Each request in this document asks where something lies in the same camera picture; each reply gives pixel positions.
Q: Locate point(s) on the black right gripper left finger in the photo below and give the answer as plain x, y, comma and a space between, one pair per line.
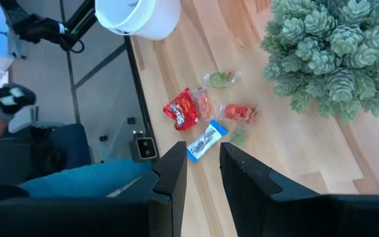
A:
173, 197

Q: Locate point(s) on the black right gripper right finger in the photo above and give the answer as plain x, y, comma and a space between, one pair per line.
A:
245, 184

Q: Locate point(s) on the clear green gummy candy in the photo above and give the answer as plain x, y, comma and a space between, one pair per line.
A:
239, 136
220, 79

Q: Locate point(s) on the blue white candy bar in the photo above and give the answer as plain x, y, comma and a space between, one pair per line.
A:
206, 141

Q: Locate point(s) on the clear wrapped red gummy candy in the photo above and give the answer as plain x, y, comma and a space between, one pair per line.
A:
239, 113

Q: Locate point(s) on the red Skittles candy bag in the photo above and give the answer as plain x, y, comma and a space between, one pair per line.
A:
181, 112

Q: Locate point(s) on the clear wrapped orange gummy candy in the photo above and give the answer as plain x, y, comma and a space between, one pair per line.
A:
203, 103

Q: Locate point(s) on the artificial succulent in patterned pot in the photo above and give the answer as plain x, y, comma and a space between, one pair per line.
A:
334, 49

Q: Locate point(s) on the white plastic bucket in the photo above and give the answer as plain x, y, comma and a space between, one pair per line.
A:
150, 19

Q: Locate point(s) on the grey stereo camera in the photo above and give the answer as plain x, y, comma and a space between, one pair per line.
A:
143, 148

